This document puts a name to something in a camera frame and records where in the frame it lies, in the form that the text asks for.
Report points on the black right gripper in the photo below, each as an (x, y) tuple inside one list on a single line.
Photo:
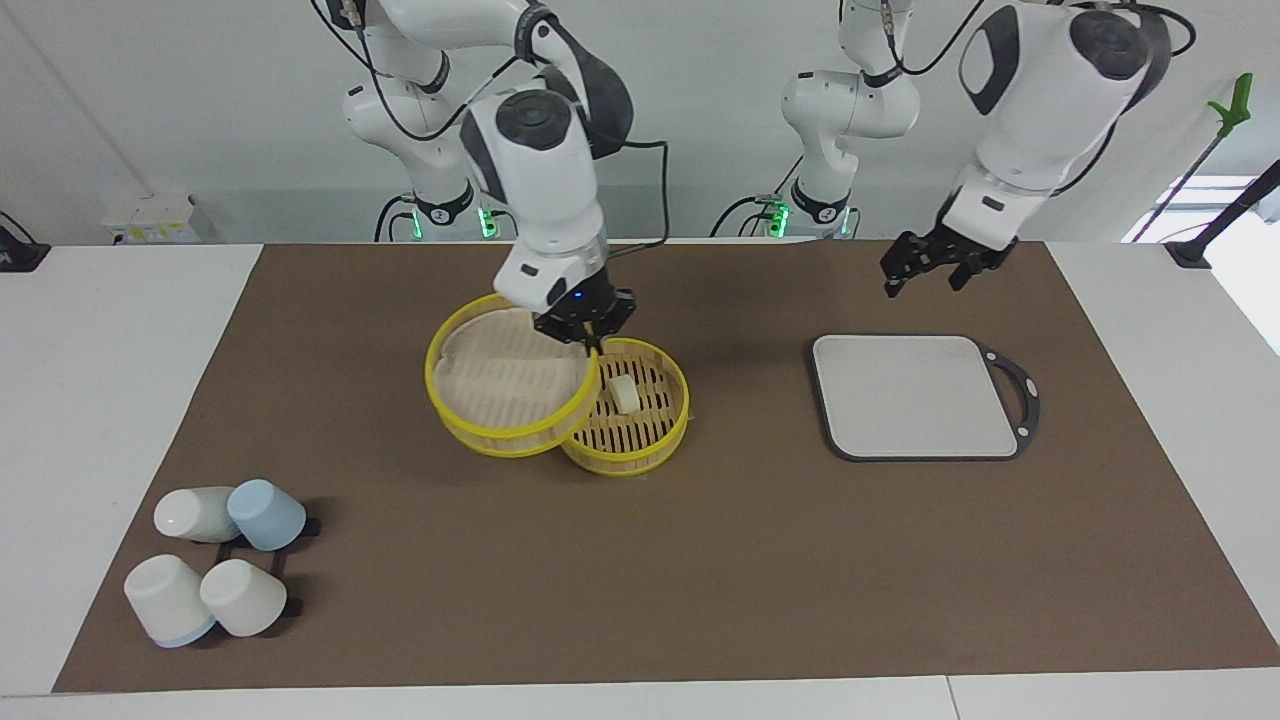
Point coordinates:
[(590, 310)]

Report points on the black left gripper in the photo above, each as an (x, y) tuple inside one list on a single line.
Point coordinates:
[(945, 250)]

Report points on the yellow steamer lid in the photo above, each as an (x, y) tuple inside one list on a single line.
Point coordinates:
[(470, 425)]

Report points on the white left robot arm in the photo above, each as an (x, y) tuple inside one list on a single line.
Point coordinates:
[(1040, 110)]

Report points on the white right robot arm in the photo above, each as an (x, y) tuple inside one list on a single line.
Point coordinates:
[(540, 170)]

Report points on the white steamed bun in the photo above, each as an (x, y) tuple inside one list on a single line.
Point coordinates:
[(626, 393)]

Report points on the yellow bamboo steamer tier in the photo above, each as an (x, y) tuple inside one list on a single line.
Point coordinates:
[(640, 450)]

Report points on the brown table mat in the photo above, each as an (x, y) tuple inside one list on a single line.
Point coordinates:
[(450, 560)]

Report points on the black stand with foot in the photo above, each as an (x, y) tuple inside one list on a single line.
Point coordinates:
[(1230, 210)]

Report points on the black cup rack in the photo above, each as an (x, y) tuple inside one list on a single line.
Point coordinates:
[(298, 527)]

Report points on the green clamp on pole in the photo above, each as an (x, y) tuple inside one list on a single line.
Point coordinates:
[(1234, 100)]

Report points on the light blue cup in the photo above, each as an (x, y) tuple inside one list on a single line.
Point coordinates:
[(268, 515)]

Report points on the white power box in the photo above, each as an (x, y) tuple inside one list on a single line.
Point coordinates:
[(155, 220)]

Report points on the white cup with blue base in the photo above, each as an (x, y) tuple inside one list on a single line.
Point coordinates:
[(165, 598)]

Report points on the black table clamp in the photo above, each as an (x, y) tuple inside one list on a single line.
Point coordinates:
[(20, 255)]

